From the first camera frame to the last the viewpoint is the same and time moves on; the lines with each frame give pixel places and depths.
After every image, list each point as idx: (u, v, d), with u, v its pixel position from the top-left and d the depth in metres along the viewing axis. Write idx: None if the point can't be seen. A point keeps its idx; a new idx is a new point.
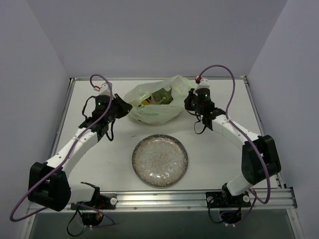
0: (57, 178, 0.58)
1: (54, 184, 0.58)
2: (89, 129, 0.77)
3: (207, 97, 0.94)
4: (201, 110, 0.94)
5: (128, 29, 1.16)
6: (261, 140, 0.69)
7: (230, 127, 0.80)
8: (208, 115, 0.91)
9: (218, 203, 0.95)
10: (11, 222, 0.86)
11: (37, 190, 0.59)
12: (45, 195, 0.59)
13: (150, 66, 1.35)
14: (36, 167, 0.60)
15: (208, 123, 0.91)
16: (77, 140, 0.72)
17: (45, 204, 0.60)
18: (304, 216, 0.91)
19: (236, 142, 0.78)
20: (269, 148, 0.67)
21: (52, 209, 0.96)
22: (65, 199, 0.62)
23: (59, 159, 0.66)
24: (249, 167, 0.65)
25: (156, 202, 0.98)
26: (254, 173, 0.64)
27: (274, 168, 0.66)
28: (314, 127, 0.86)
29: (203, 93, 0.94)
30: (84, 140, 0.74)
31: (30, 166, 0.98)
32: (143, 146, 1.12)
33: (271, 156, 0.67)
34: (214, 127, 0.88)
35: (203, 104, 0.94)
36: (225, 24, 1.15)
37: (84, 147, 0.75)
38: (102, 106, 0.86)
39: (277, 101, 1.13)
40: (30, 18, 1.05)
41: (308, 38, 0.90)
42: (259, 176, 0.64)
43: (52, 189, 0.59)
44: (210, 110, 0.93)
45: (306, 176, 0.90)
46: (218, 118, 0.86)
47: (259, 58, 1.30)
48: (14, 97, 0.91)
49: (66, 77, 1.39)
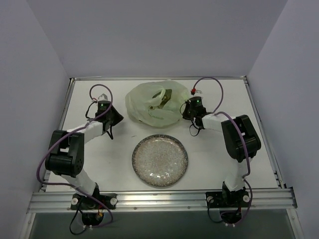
0: (77, 137, 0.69)
1: (74, 143, 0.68)
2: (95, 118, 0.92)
3: (199, 102, 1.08)
4: (195, 113, 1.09)
5: (128, 29, 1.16)
6: (239, 119, 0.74)
7: (214, 117, 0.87)
8: (200, 118, 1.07)
9: (218, 203, 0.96)
10: (11, 222, 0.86)
11: (56, 154, 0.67)
12: (64, 157, 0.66)
13: (150, 65, 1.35)
14: (57, 132, 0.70)
15: (200, 124, 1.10)
16: (88, 122, 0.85)
17: (61, 168, 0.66)
18: (304, 216, 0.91)
19: (219, 127, 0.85)
20: (246, 125, 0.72)
21: (51, 209, 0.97)
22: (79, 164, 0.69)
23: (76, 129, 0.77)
24: (230, 144, 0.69)
25: (156, 202, 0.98)
26: (234, 148, 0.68)
27: (254, 143, 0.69)
28: (314, 127, 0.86)
29: (196, 98, 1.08)
30: (93, 124, 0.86)
31: (30, 166, 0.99)
32: (143, 146, 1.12)
33: (249, 132, 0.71)
34: (206, 124, 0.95)
35: (196, 107, 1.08)
36: (225, 24, 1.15)
37: (93, 131, 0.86)
38: (104, 106, 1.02)
39: (276, 101, 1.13)
40: (30, 18, 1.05)
41: (308, 38, 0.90)
42: (239, 151, 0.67)
43: (72, 149, 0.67)
44: (203, 113, 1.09)
45: (306, 176, 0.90)
46: (207, 115, 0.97)
47: (259, 58, 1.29)
48: (14, 97, 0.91)
49: (66, 77, 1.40)
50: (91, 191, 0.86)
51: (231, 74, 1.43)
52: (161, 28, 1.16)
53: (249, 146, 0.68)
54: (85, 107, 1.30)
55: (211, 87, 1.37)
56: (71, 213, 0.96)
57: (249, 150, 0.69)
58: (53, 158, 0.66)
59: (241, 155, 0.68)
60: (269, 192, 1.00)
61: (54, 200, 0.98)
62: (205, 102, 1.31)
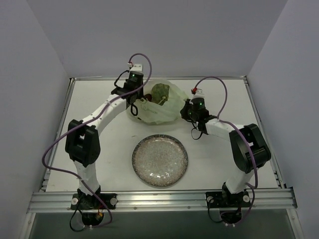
0: (91, 133, 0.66)
1: (88, 139, 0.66)
2: (120, 96, 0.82)
3: (202, 105, 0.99)
4: (197, 117, 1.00)
5: (128, 29, 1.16)
6: (248, 128, 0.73)
7: (219, 124, 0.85)
8: (203, 122, 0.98)
9: (218, 203, 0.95)
10: (11, 222, 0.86)
11: (73, 144, 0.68)
12: (79, 148, 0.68)
13: (150, 66, 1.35)
14: (73, 122, 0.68)
15: (203, 129, 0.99)
16: (108, 104, 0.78)
17: (78, 157, 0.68)
18: (304, 216, 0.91)
19: (225, 136, 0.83)
20: (255, 135, 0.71)
21: (50, 209, 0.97)
22: (94, 155, 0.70)
23: (91, 118, 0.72)
24: (239, 155, 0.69)
25: (156, 202, 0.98)
26: (242, 160, 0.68)
27: (264, 154, 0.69)
28: (315, 127, 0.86)
29: (198, 101, 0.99)
30: (114, 106, 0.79)
31: (30, 166, 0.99)
32: (143, 146, 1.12)
33: (258, 142, 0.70)
34: (210, 130, 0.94)
35: (199, 111, 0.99)
36: (225, 24, 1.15)
37: (114, 111, 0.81)
38: (135, 78, 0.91)
39: (277, 101, 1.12)
40: (30, 18, 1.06)
41: (308, 38, 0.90)
42: (249, 163, 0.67)
43: (86, 144, 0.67)
44: (205, 117, 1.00)
45: (306, 176, 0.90)
46: (211, 120, 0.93)
47: (259, 58, 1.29)
48: (14, 98, 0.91)
49: (66, 77, 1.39)
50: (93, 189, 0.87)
51: (231, 74, 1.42)
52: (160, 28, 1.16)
53: (258, 157, 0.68)
54: (84, 107, 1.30)
55: (211, 88, 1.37)
56: (71, 213, 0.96)
57: (259, 161, 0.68)
58: (71, 146, 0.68)
59: (250, 167, 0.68)
60: (268, 192, 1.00)
61: (54, 200, 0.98)
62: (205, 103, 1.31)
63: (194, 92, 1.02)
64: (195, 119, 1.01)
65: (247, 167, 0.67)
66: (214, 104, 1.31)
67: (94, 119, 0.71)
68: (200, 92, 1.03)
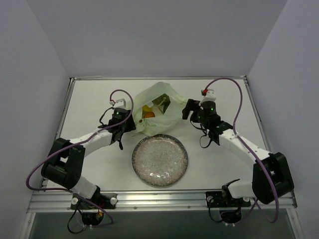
0: (77, 151, 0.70)
1: (71, 157, 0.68)
2: (108, 128, 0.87)
3: (213, 111, 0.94)
4: (208, 123, 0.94)
5: (128, 29, 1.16)
6: (273, 157, 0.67)
7: (238, 142, 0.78)
8: (215, 130, 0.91)
9: (218, 203, 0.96)
10: (11, 222, 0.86)
11: (52, 166, 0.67)
12: (58, 171, 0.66)
13: (150, 65, 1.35)
14: (58, 141, 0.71)
15: (215, 137, 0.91)
16: (96, 132, 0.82)
17: (55, 179, 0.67)
18: (304, 216, 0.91)
19: (243, 158, 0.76)
20: (280, 166, 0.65)
21: (50, 209, 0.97)
22: (75, 179, 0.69)
23: (80, 140, 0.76)
24: (260, 187, 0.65)
25: (156, 201, 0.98)
26: (263, 192, 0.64)
27: (287, 187, 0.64)
28: (315, 128, 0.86)
29: (209, 106, 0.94)
30: (101, 135, 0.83)
31: (30, 166, 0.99)
32: (143, 146, 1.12)
33: (282, 174, 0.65)
34: (223, 143, 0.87)
35: (209, 117, 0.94)
36: (225, 24, 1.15)
37: (99, 142, 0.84)
38: (119, 115, 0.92)
39: (277, 101, 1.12)
40: (30, 18, 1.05)
41: (309, 38, 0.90)
42: (269, 197, 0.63)
43: (69, 164, 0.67)
44: (217, 124, 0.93)
45: (306, 177, 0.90)
46: (226, 132, 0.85)
47: (259, 58, 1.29)
48: (14, 97, 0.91)
49: (66, 77, 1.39)
50: (89, 195, 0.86)
51: (230, 73, 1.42)
52: (160, 27, 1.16)
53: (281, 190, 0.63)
54: (84, 107, 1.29)
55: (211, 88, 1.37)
56: (71, 213, 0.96)
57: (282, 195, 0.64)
58: (50, 167, 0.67)
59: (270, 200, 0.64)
60: None
61: (54, 200, 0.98)
62: None
63: (204, 94, 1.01)
64: (206, 125, 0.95)
65: (266, 200, 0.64)
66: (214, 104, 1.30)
67: (82, 141, 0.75)
68: (212, 94, 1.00)
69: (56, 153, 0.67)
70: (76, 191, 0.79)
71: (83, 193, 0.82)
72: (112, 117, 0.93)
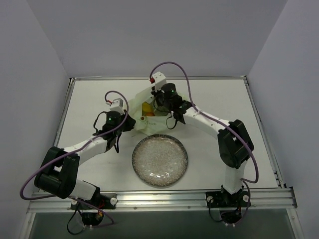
0: (70, 160, 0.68)
1: (65, 166, 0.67)
2: (103, 135, 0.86)
3: (174, 93, 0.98)
4: (171, 105, 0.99)
5: (128, 28, 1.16)
6: (234, 125, 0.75)
7: (202, 118, 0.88)
8: (178, 110, 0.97)
9: (218, 203, 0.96)
10: (11, 222, 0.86)
11: (46, 175, 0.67)
12: (52, 181, 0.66)
13: (150, 65, 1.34)
14: (52, 150, 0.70)
15: (180, 118, 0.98)
16: (90, 140, 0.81)
17: (50, 189, 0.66)
18: (304, 216, 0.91)
19: (209, 130, 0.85)
20: (240, 131, 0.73)
21: (50, 209, 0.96)
22: (70, 187, 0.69)
23: (75, 148, 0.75)
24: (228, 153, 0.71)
25: (156, 202, 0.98)
26: (231, 157, 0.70)
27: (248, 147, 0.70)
28: (314, 127, 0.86)
29: (170, 89, 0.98)
30: (96, 142, 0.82)
31: (30, 166, 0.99)
32: (143, 146, 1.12)
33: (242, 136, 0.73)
34: (188, 121, 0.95)
35: (171, 99, 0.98)
36: (225, 24, 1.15)
37: (95, 150, 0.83)
38: (112, 121, 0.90)
39: (277, 101, 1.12)
40: (30, 18, 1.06)
41: (309, 38, 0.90)
42: (237, 158, 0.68)
43: (62, 174, 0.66)
44: (179, 104, 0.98)
45: (306, 177, 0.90)
46: (189, 111, 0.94)
47: (259, 58, 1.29)
48: (13, 97, 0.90)
49: (66, 77, 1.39)
50: (89, 196, 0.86)
51: (230, 74, 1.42)
52: (161, 27, 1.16)
53: (242, 153, 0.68)
54: (84, 106, 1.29)
55: (211, 87, 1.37)
56: (71, 213, 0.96)
57: (245, 153, 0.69)
58: (43, 177, 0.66)
59: (239, 161, 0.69)
60: (268, 191, 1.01)
61: (54, 200, 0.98)
62: (205, 102, 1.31)
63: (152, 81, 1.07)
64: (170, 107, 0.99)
65: (235, 162, 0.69)
66: (214, 104, 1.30)
67: (76, 149, 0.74)
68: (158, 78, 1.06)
69: (48, 164, 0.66)
70: (74, 195, 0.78)
71: (81, 196, 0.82)
72: (105, 123, 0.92)
